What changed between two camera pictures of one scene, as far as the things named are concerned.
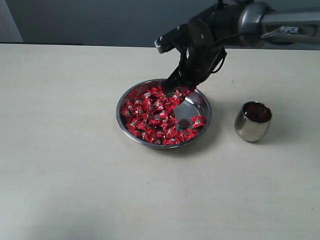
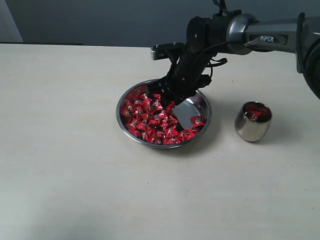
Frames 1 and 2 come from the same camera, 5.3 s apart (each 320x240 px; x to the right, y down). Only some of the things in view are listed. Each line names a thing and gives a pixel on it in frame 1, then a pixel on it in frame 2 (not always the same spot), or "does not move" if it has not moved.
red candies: x=257 y=111 does not move
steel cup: x=253 y=121 does not move
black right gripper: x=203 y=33 → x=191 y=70
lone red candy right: x=198 y=121 does not move
